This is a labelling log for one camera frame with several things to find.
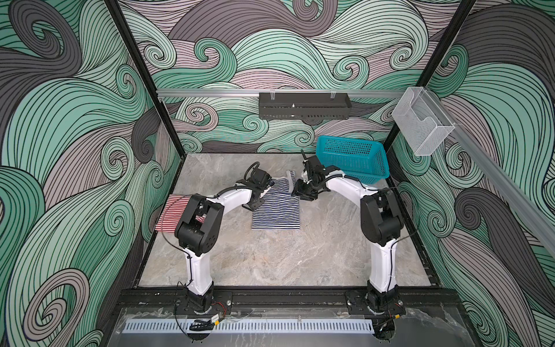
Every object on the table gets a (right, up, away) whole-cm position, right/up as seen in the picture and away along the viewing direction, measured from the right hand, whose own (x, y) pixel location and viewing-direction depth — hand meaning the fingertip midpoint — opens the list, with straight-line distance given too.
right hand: (295, 195), depth 96 cm
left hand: (-20, 0, +2) cm, 20 cm away
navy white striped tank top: (-6, -7, +4) cm, 10 cm away
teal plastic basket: (+42, +16, +22) cm, 50 cm away
